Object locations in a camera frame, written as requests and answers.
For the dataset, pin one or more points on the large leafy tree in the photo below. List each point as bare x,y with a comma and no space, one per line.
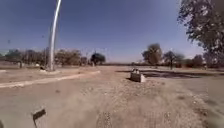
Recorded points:
205,26

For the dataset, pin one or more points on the pale kerb strip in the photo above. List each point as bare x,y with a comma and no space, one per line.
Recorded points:
43,80

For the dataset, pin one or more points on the brown gravel dirt road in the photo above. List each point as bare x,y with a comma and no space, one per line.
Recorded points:
110,100

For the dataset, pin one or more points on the tall pale pole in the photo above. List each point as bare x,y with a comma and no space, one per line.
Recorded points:
52,40

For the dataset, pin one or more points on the row of brown trees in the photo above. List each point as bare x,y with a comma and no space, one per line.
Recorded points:
63,57

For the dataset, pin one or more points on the concrete block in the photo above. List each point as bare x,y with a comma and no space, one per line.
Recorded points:
137,77

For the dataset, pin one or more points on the green leafy tree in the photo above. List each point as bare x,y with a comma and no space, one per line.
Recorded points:
153,55

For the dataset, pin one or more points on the small green tree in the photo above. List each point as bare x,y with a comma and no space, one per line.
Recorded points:
171,57

